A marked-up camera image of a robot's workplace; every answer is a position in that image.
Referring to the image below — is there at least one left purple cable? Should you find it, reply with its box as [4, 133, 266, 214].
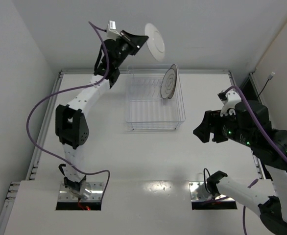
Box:
[26, 21, 110, 194]

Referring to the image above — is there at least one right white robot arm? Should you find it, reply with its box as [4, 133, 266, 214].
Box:
[193, 86, 287, 235]

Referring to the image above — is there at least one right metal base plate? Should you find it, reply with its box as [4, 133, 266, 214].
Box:
[189, 181, 234, 202]

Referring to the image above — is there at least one orange patterned plate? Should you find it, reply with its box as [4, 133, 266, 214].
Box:
[168, 64, 178, 99]

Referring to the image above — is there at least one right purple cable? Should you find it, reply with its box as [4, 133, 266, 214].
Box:
[221, 85, 287, 235]

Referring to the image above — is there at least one left aluminium frame rail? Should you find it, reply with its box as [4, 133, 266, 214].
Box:
[0, 70, 66, 235]

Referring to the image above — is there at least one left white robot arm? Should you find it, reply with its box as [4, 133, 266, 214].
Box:
[55, 21, 149, 200]

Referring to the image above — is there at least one black wall cable with plug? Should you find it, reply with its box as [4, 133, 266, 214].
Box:
[257, 71, 276, 98]

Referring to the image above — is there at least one purple cable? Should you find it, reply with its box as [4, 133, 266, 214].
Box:
[221, 85, 287, 235]
[26, 21, 110, 194]

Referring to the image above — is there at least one white wire dish rack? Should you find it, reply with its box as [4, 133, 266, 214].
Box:
[125, 64, 186, 131]

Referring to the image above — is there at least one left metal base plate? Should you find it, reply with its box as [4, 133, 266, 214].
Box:
[58, 182, 104, 203]

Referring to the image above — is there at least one blue rimmed flower plate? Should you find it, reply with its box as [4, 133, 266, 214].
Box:
[161, 67, 174, 99]

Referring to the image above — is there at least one green rimmed white plate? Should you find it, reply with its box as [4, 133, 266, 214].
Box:
[144, 23, 165, 62]

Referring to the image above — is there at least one metal base plate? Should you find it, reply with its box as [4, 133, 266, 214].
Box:
[189, 181, 234, 202]
[58, 182, 104, 203]

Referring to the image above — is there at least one aluminium frame rail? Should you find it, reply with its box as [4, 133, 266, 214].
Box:
[249, 72, 275, 181]
[0, 70, 66, 235]

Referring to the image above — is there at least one right aluminium frame rail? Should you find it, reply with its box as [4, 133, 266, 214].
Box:
[249, 72, 275, 181]

